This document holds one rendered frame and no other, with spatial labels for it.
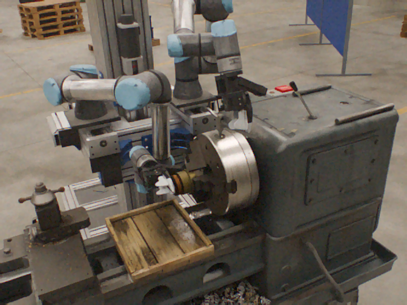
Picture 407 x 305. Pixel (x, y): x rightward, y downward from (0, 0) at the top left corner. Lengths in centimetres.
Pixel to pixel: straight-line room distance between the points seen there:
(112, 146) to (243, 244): 73
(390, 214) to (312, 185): 187
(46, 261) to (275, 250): 81
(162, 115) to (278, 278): 80
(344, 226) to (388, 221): 150
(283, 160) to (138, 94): 56
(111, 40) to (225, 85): 92
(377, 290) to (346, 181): 117
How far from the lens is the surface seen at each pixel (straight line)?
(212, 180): 145
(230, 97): 126
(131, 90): 152
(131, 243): 157
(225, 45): 128
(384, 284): 280
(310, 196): 160
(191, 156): 153
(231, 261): 162
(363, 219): 189
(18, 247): 167
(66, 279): 137
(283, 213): 153
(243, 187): 145
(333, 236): 181
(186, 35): 139
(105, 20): 209
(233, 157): 143
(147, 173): 154
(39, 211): 146
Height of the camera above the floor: 186
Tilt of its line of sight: 27 degrees down
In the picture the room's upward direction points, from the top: 3 degrees counter-clockwise
